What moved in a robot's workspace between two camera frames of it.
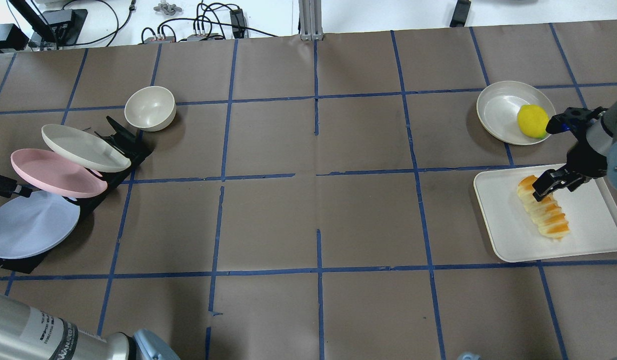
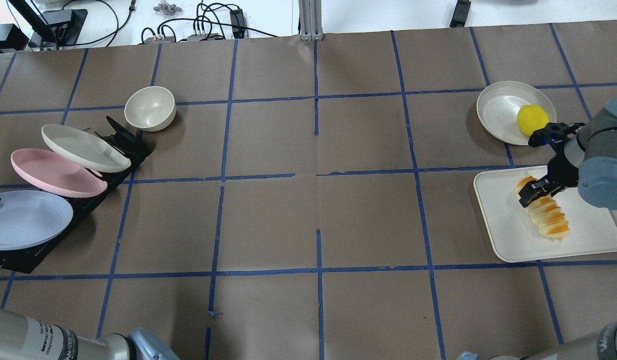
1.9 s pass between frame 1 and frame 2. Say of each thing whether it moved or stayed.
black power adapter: stayed
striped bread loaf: stayed
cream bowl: stayed
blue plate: moved
